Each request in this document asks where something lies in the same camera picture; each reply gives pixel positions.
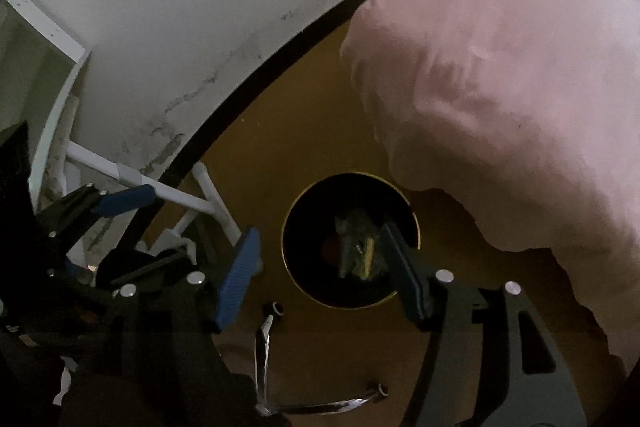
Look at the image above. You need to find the black round trash bin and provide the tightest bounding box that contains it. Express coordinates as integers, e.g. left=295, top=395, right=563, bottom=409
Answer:
left=281, top=172, right=421, bottom=310

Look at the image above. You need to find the white desk hutch shelf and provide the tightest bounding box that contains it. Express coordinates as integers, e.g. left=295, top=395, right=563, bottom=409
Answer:
left=1, top=0, right=90, bottom=207

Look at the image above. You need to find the pink bed cover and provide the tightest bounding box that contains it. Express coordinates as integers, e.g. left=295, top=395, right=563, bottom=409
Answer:
left=341, top=0, right=639, bottom=369

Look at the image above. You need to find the white desk leg frame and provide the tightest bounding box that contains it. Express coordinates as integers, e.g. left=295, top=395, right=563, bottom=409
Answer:
left=46, top=95, right=252, bottom=268

